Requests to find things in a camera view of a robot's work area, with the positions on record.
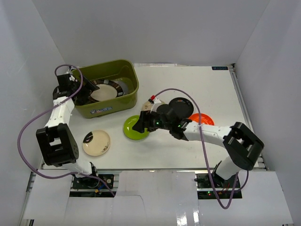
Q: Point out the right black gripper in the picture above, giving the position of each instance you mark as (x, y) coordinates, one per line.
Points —
(145, 121)

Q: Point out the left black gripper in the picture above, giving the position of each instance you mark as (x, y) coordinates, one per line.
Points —
(83, 90)

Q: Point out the dark-rimmed beige plate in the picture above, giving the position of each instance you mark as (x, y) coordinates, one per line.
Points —
(108, 89)

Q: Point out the grey deer pattern plate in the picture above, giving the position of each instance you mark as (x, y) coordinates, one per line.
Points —
(124, 87)

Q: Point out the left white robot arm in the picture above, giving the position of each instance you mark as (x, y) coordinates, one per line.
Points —
(57, 144)

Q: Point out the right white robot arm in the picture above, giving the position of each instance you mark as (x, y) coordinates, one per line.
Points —
(242, 145)

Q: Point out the olive green plastic bin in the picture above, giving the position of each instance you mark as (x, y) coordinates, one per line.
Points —
(117, 70)

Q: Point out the lime green plate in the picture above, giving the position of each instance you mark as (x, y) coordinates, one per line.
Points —
(128, 129)

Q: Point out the small beige patterned plate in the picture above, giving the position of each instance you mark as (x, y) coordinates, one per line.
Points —
(152, 105)

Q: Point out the black glossy plate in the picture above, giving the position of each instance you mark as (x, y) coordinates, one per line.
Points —
(182, 107)

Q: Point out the cream plate with black mark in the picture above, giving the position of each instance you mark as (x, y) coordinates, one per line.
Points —
(96, 143)

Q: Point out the orange glossy plate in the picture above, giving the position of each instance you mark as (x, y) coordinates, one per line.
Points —
(205, 119)

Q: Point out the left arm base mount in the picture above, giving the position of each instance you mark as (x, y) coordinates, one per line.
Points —
(92, 188)

